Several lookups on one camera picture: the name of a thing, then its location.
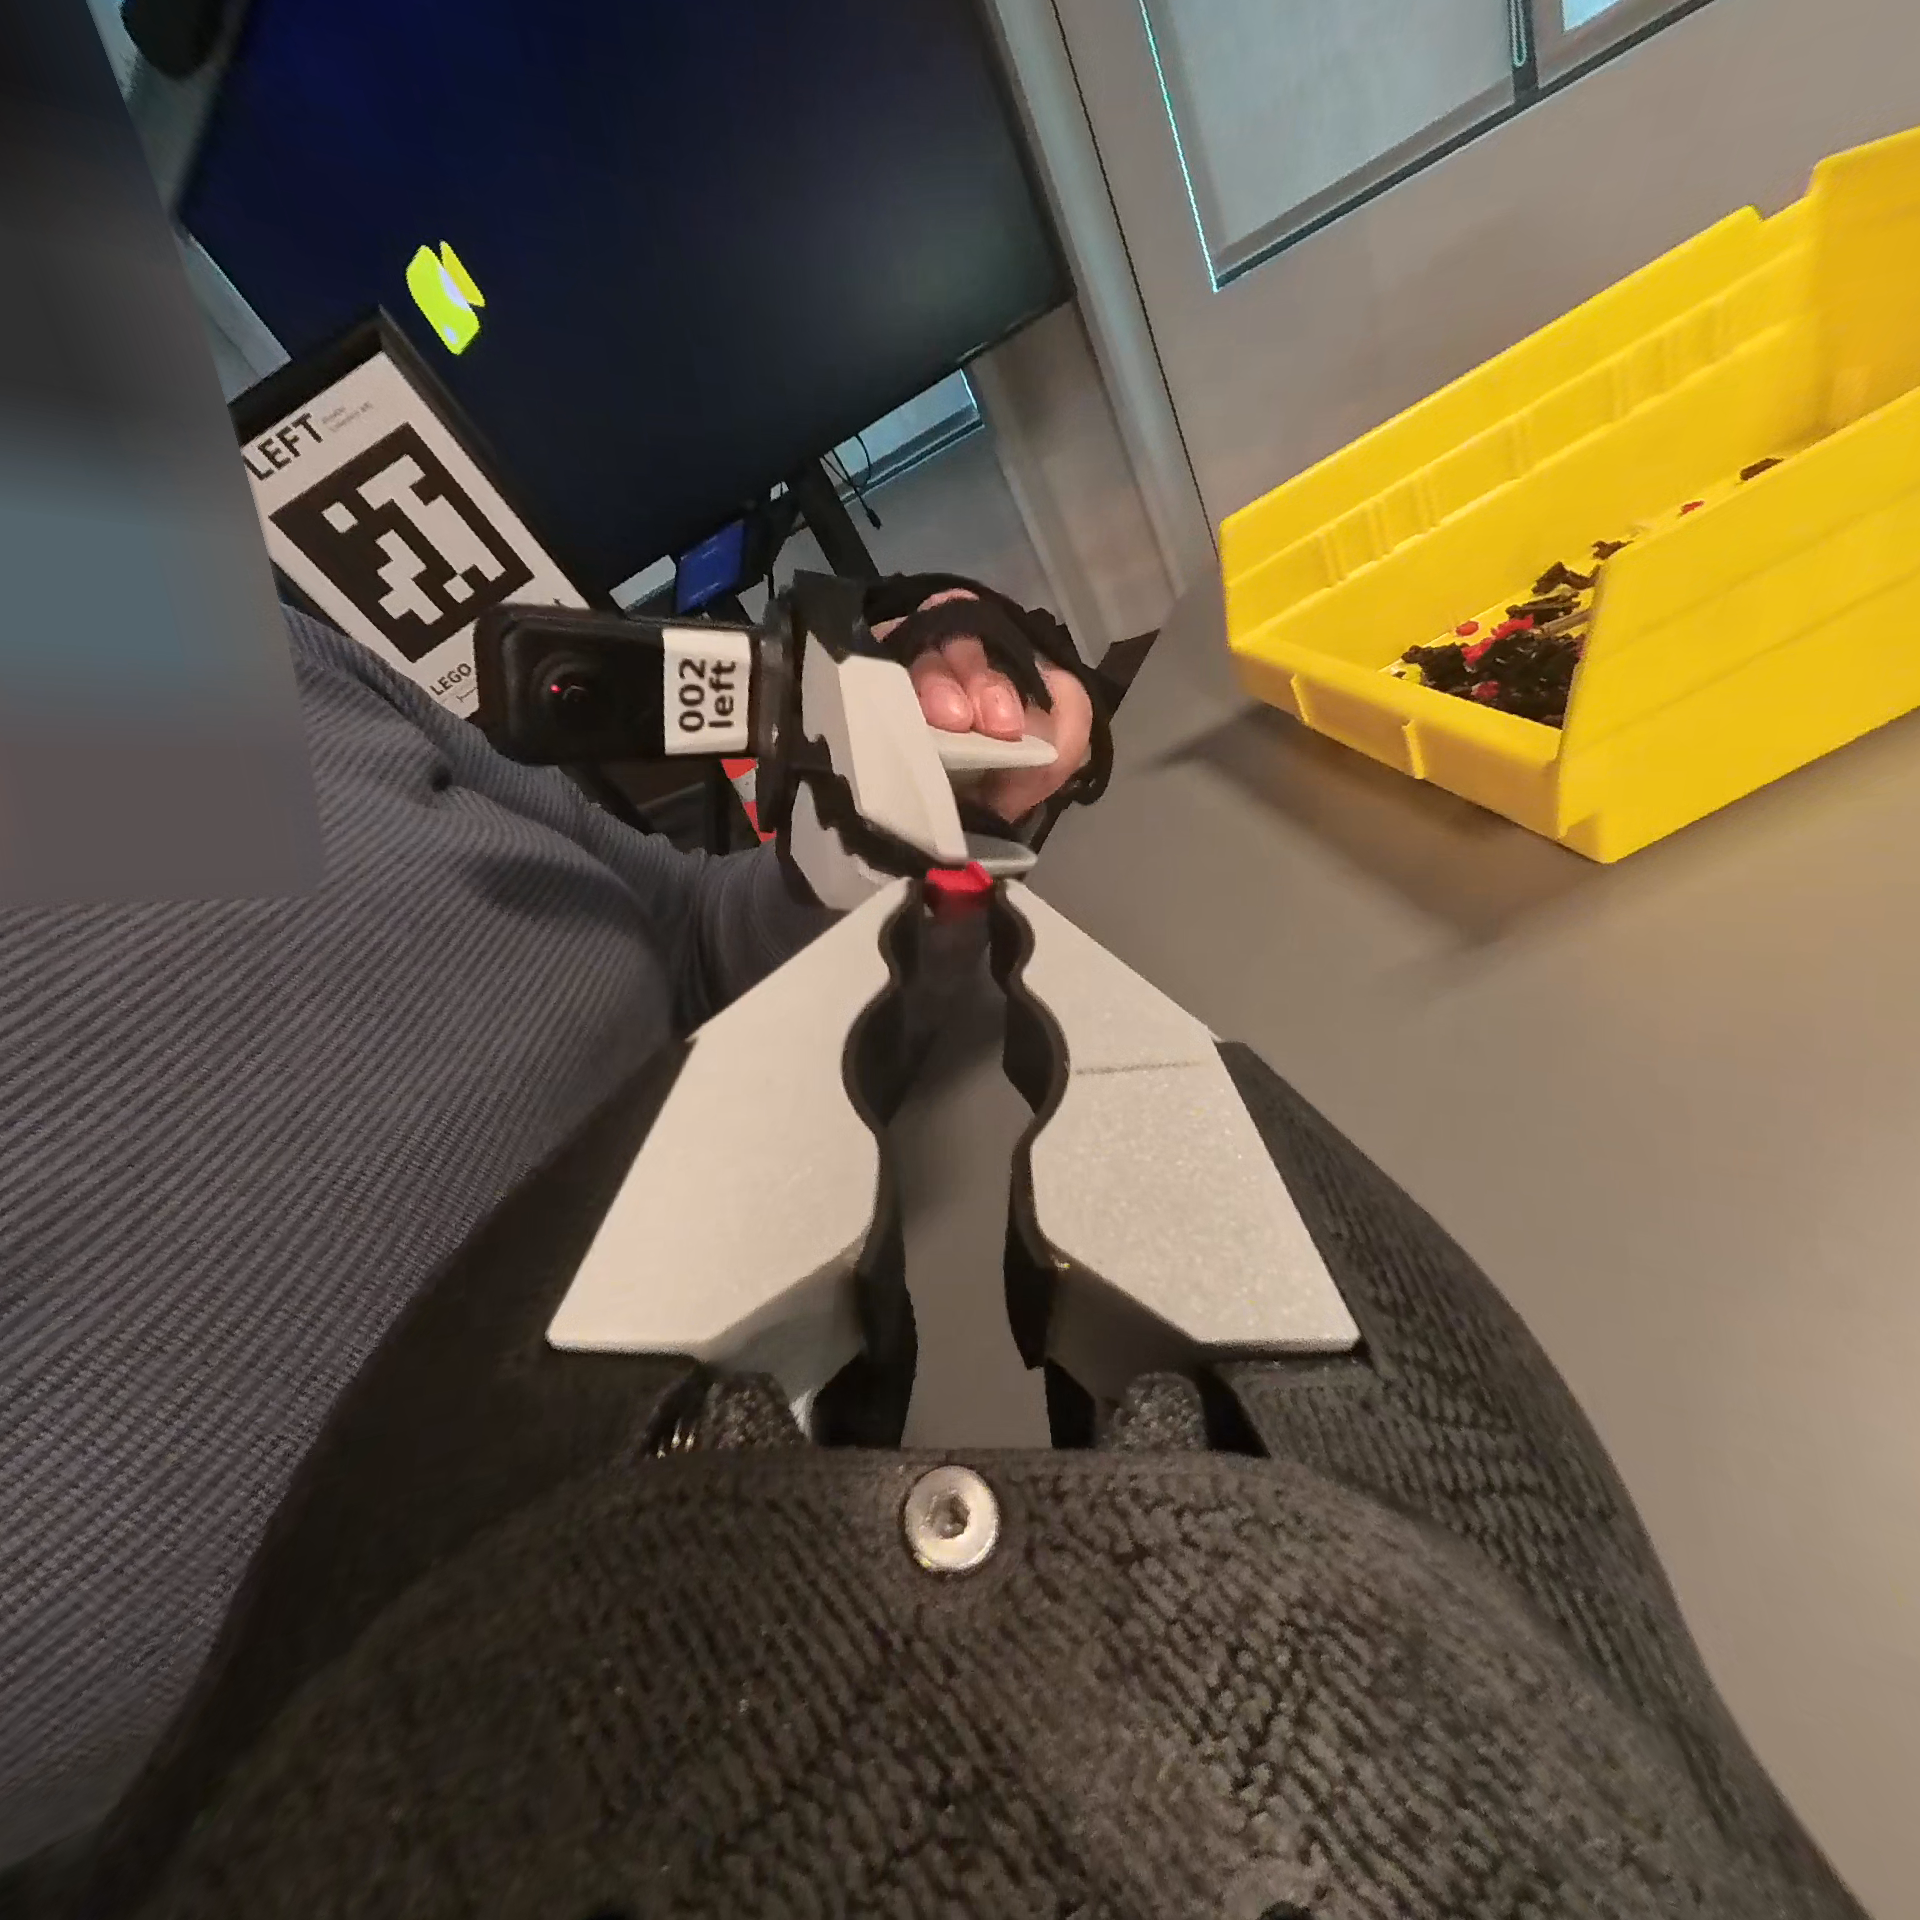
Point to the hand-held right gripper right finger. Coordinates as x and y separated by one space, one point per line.
1171 1201

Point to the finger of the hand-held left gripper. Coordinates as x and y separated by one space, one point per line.
826 855
900 750

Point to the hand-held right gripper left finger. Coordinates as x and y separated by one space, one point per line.
735 1201

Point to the small red toy brick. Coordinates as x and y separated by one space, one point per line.
956 887

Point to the pile of toy bricks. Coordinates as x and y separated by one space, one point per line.
1515 653

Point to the yellow plastic bin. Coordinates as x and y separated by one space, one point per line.
1724 599

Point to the person's left hand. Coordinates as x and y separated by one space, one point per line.
974 698

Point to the orange traffic cone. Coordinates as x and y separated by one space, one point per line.
743 797

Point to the black framed tag sign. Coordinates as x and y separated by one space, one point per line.
406 525

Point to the black computer monitor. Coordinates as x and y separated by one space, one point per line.
600 226

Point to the person's grey sweater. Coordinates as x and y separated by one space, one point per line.
224 1201

